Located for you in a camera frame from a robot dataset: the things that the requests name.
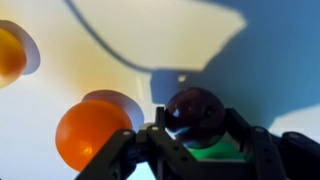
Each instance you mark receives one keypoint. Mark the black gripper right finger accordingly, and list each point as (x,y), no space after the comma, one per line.
(256,146)

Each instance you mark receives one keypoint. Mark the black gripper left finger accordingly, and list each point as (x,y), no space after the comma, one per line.
(160,143)

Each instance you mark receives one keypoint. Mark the dark red plum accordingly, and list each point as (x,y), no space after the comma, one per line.
(196,115)

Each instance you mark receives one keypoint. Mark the green bowl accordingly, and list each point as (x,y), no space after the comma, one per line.
(216,151)

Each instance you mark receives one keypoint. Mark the orange toy fruit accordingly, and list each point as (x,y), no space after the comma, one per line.
(86,130)

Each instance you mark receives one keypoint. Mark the yellow round toy fruit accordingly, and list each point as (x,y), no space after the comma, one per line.
(10,60)

